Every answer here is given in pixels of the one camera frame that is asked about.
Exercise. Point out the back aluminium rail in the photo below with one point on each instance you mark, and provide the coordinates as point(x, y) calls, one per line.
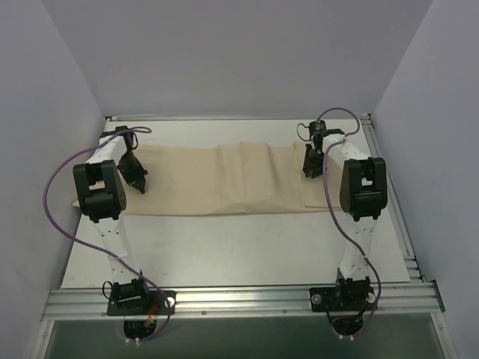
point(156, 117)

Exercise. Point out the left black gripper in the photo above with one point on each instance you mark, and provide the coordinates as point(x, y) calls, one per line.
point(135, 176)

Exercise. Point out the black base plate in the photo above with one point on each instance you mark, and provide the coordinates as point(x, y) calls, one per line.
point(332, 299)
point(134, 304)

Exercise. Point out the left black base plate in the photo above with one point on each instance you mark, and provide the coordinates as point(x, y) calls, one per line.
point(134, 304)

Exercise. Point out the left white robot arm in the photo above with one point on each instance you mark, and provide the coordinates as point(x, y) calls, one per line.
point(100, 183)

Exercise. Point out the aluminium rail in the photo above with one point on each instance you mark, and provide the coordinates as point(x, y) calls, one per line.
point(156, 117)
point(240, 302)

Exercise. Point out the front aluminium rail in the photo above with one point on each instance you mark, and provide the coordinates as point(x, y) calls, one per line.
point(240, 302)

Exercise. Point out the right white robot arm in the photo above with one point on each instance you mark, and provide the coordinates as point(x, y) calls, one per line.
point(362, 197)

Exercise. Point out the beige cloth kit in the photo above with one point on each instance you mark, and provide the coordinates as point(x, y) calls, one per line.
point(243, 178)

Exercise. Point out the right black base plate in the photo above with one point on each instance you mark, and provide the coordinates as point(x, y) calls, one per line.
point(332, 299)

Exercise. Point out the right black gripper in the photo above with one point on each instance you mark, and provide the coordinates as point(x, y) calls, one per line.
point(310, 167)

